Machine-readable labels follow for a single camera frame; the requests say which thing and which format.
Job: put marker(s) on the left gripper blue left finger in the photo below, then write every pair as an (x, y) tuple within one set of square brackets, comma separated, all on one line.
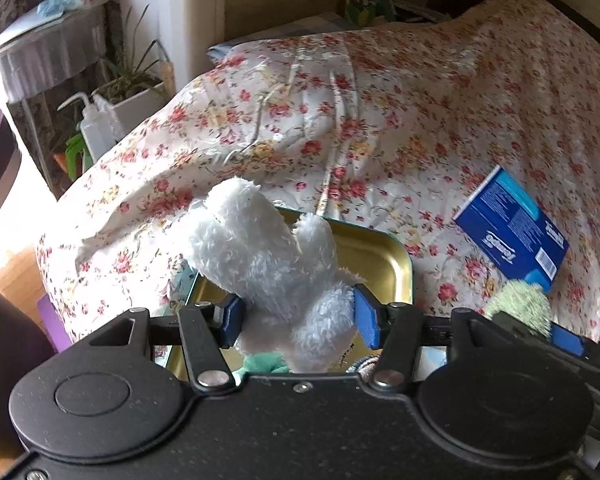
[(229, 316)]

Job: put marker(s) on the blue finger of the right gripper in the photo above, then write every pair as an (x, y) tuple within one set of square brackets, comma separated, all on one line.
[(566, 341)]

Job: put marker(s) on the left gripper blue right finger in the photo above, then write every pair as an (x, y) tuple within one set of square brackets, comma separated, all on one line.
[(371, 317)]

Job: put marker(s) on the green fuzzy ball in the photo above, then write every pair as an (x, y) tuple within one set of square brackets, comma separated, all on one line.
[(525, 302)]

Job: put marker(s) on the white and green plush toy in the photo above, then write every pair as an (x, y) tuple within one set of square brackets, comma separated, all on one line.
[(261, 363)]

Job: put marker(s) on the white fluffy plush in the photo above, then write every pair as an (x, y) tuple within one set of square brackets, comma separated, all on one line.
[(300, 301)]

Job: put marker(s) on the red striped sock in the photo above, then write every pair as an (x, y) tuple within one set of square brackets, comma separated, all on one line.
[(363, 366)]

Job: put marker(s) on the gold metal tin tray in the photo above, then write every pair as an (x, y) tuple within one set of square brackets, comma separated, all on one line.
[(377, 257)]

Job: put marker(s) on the blue Tempo tissue pack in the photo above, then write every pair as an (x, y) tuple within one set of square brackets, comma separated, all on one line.
[(502, 219)]

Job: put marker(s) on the floral bed sheet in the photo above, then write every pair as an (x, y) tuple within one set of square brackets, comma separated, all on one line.
[(388, 127)]

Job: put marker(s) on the white squeeze bottle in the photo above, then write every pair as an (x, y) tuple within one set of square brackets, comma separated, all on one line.
[(96, 127)]

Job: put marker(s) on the potted green plant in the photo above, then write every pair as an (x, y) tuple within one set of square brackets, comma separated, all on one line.
[(138, 80)]

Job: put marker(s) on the silver round side table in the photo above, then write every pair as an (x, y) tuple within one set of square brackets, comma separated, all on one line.
[(34, 60)]

